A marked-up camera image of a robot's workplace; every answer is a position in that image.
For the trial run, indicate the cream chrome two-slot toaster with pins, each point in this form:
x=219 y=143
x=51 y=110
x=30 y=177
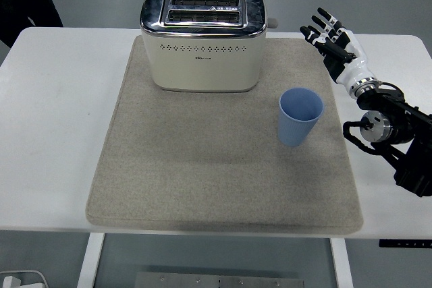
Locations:
x=202 y=48

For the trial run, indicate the beige felt table mat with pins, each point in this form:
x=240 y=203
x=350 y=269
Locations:
x=222 y=153

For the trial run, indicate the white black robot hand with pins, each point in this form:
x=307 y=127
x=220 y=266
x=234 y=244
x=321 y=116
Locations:
x=353 y=66

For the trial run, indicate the black table control panel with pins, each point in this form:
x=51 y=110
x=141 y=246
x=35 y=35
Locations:
x=405 y=243

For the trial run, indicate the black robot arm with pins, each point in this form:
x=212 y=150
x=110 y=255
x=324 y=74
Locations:
x=395 y=122

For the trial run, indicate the blue ribbed plastic cup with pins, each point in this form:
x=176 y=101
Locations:
x=297 y=122

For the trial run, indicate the white table leg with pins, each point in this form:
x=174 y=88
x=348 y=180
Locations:
x=90 y=261
x=341 y=262

